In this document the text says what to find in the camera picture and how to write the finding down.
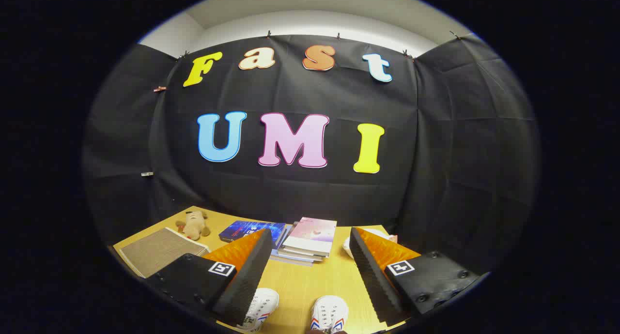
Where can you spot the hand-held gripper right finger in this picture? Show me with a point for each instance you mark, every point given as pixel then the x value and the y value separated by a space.
pixel 375 285

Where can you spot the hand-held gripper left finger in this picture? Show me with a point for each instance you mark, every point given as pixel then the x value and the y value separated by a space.
pixel 247 285

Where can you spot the white canvas shoe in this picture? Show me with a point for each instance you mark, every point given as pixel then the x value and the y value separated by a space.
pixel 264 302
pixel 330 310

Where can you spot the beige fabric storage box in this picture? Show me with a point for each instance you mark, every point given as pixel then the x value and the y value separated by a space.
pixel 155 251

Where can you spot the white plush toy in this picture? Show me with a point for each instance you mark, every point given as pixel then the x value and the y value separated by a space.
pixel 347 247

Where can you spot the blue cover book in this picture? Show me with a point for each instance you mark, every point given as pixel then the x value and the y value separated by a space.
pixel 242 230

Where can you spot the grey cover book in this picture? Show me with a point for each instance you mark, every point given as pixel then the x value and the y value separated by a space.
pixel 300 255

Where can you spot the light blue book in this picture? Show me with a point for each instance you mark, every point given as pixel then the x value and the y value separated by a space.
pixel 286 237

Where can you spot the tan plush dog toy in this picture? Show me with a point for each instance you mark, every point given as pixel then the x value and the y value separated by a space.
pixel 193 225

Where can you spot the pink cover book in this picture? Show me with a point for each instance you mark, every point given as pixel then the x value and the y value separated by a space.
pixel 312 235

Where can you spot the black backdrop cloth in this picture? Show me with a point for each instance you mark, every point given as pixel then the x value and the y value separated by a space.
pixel 436 155

